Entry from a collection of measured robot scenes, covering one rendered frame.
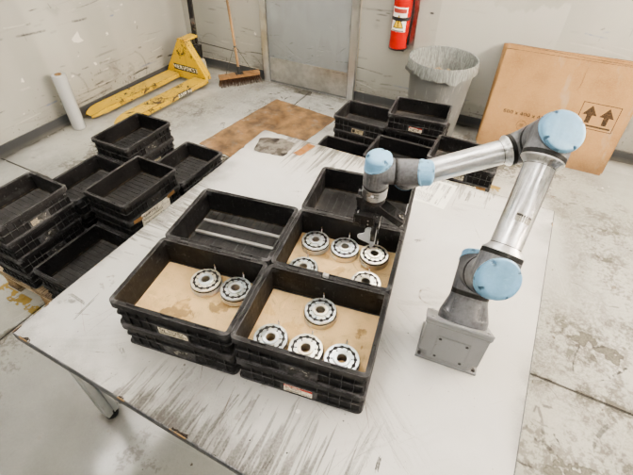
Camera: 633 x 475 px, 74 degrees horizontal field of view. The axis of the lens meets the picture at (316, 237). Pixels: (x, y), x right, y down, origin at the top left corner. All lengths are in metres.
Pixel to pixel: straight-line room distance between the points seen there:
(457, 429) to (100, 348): 1.15
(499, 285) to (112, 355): 1.21
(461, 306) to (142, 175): 1.99
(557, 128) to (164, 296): 1.26
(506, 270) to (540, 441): 1.23
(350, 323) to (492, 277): 0.45
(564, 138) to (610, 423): 1.57
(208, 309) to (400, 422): 0.68
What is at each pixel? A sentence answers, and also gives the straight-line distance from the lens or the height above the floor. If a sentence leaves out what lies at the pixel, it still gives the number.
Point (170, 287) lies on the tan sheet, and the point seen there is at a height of 0.83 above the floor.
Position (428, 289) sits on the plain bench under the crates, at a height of 0.70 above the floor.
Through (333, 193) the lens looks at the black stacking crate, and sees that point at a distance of 1.82.
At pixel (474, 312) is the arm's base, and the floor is 0.92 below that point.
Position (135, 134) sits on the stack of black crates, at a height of 0.49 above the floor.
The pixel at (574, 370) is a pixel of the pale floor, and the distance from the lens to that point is 2.58.
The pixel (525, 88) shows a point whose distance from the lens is 3.97.
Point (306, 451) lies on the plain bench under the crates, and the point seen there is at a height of 0.70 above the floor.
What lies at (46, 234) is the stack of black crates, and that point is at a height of 0.41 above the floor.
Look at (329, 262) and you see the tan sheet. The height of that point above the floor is 0.83.
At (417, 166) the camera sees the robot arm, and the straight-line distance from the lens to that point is 1.19.
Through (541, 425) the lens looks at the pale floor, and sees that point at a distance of 2.34.
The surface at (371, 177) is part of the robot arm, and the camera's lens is 1.18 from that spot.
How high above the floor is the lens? 1.92
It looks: 43 degrees down
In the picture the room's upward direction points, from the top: 1 degrees clockwise
